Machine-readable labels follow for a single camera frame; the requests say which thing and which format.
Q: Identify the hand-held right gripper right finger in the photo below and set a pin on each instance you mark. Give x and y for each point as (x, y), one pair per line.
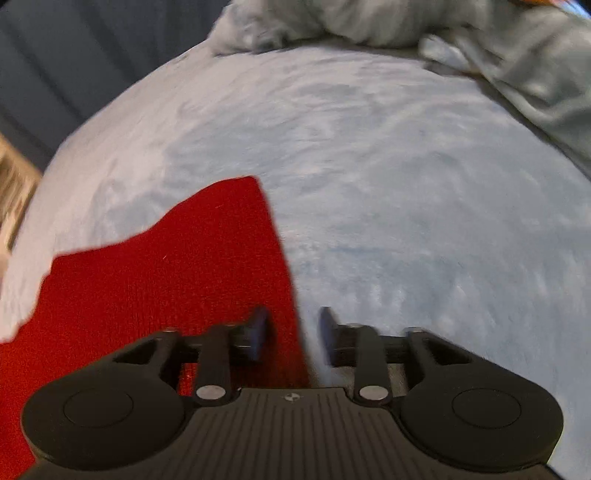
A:
(328, 334)

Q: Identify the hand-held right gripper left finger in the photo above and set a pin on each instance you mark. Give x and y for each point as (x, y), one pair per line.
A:
(258, 334)

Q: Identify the red knit sweater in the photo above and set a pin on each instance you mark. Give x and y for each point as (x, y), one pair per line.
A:
(161, 286)

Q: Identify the light blue bed sheet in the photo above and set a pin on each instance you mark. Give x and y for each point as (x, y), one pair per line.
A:
(346, 184)

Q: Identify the white shelf unit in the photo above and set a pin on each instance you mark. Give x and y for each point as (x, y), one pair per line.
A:
(14, 189)

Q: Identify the grey fleece blanket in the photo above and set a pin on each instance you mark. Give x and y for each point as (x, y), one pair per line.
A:
(438, 41)

